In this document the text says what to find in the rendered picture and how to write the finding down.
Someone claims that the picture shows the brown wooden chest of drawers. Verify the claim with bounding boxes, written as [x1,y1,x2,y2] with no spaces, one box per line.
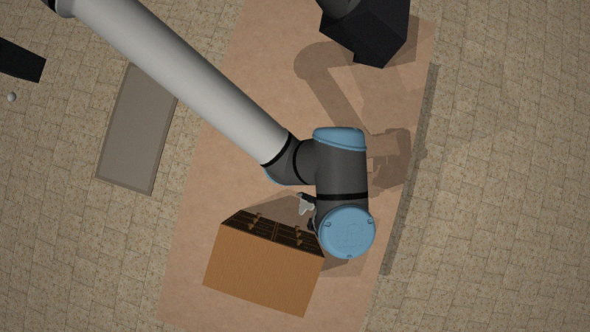
[202,210,325,318]

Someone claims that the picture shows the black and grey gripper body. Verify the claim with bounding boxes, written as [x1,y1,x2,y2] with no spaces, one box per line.
[307,215,318,237]

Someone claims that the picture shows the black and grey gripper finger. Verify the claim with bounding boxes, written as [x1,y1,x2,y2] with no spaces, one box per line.
[296,192,316,215]

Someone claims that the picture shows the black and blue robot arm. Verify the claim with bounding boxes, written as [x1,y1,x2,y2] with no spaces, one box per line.
[41,0,375,259]

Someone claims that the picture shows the dark brown wooden drawer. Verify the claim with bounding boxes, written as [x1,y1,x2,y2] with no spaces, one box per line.
[232,215,274,232]
[277,228,318,247]
[238,211,276,226]
[225,219,273,240]
[274,235,321,256]
[278,223,315,240]

